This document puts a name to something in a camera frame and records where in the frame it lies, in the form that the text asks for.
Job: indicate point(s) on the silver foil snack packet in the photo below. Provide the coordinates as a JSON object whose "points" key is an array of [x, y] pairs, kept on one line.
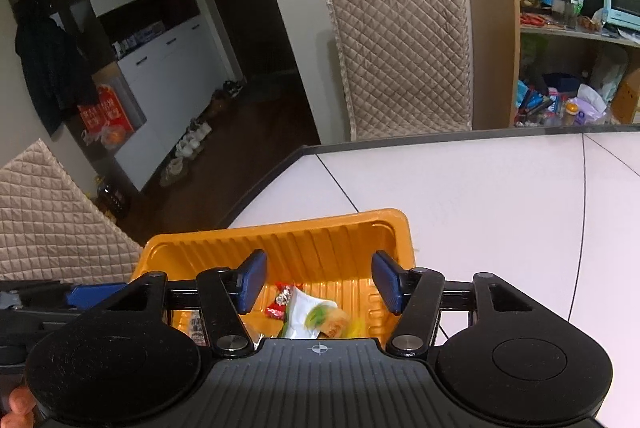
{"points": [[305, 308]]}

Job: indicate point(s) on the silver dark-print snack packet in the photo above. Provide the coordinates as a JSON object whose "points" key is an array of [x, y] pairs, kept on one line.
{"points": [[197, 325]]}

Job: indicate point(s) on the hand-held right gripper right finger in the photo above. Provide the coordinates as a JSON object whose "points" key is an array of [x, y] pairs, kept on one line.
{"points": [[387, 280]]}

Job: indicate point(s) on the beige quilted chair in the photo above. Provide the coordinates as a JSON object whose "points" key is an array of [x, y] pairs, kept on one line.
{"points": [[400, 57], [50, 218]]}

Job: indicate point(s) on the dark oil bottle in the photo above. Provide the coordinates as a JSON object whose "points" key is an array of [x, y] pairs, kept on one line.
{"points": [[112, 200]]}

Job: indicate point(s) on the orange plastic tray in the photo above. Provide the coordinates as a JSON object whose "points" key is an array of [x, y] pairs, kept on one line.
{"points": [[320, 248]]}

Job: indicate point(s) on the dark jacket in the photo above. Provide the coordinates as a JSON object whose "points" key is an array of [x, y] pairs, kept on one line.
{"points": [[50, 67]]}

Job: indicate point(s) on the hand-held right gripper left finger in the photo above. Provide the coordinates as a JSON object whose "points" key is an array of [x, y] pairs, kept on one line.
{"points": [[252, 280]]}

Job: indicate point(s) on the white cabinet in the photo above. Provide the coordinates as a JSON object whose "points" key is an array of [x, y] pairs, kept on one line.
{"points": [[160, 72]]}

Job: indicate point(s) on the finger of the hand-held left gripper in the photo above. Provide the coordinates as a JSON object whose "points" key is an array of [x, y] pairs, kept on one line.
{"points": [[90, 295]]}

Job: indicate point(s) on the yellow green candy packet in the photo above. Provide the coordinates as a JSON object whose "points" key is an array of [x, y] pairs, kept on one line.
{"points": [[357, 329]]}

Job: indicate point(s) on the wooden shelf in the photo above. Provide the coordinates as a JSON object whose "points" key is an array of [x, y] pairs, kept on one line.
{"points": [[492, 52]]}

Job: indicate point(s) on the row of shoes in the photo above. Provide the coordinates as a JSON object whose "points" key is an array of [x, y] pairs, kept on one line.
{"points": [[190, 142]]}

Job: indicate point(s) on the red scissors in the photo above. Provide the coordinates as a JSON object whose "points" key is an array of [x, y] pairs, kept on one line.
{"points": [[532, 20]]}

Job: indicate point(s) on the purple plastic bag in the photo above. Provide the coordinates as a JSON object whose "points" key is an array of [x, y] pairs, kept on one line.
{"points": [[592, 105]]}

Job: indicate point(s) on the person's left hand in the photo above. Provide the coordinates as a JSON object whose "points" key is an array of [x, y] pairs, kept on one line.
{"points": [[21, 410]]}

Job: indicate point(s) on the dark door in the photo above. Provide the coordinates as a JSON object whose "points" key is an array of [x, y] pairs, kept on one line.
{"points": [[235, 7]]}

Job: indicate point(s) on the small red candy packet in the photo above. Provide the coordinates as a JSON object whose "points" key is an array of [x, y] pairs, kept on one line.
{"points": [[277, 305]]}

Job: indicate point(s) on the red gift box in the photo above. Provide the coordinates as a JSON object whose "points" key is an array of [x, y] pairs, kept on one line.
{"points": [[107, 117]]}

